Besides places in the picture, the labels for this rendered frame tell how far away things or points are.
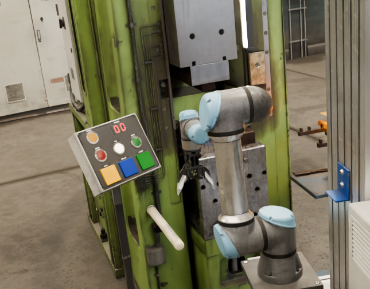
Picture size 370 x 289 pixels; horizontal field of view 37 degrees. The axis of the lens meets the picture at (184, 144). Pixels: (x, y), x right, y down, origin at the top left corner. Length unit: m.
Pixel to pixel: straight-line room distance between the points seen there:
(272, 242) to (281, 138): 1.39
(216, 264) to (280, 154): 0.71
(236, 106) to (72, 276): 2.30
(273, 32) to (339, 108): 1.50
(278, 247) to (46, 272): 2.26
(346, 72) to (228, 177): 0.50
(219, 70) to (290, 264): 1.17
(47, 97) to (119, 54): 5.23
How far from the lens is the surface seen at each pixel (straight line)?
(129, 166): 2.44
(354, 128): 1.45
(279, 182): 3.20
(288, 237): 1.82
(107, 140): 2.44
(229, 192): 1.72
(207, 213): 2.82
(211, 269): 2.99
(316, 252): 3.68
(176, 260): 3.11
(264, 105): 1.69
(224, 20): 2.68
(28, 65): 7.77
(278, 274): 1.86
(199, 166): 2.21
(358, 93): 1.41
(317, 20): 10.24
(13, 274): 3.90
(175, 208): 2.97
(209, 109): 1.63
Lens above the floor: 1.85
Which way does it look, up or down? 19 degrees down
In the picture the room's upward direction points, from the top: 6 degrees counter-clockwise
